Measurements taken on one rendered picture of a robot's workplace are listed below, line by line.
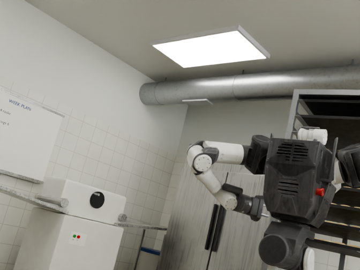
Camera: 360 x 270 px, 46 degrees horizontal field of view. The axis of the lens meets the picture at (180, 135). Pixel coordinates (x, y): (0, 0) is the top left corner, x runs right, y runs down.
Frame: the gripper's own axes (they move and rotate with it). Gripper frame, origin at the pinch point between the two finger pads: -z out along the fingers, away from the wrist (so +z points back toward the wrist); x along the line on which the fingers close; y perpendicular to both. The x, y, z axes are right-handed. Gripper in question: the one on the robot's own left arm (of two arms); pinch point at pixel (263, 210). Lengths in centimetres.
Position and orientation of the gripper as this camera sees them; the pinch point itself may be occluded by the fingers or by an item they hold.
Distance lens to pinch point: 211.0
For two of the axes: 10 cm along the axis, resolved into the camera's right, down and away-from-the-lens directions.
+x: 2.3, -9.5, 2.3
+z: -8.6, -3.1, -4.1
